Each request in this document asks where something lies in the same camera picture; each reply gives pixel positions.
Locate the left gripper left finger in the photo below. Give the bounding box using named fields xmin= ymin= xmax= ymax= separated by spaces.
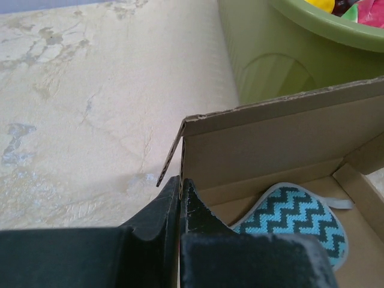
xmin=1 ymin=176 xmax=179 ymax=287

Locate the blue zigzag sponge pad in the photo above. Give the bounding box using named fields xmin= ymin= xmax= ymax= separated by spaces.
xmin=230 ymin=182 xmax=353 ymax=271

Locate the brown cardboard paper box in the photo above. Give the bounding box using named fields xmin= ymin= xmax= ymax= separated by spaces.
xmin=165 ymin=77 xmax=383 ymax=287

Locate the green plastic basket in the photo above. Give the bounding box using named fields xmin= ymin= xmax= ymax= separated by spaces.
xmin=218 ymin=1 xmax=383 ymax=104

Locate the yellow mango toy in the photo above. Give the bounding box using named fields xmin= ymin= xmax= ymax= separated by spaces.
xmin=305 ymin=0 xmax=335 ymax=14

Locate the red grape bunch in basket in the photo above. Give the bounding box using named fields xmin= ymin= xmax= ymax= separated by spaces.
xmin=332 ymin=0 xmax=357 ymax=17

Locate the pink dragon fruit toy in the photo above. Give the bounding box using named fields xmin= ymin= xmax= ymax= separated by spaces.
xmin=342 ymin=0 xmax=383 ymax=28

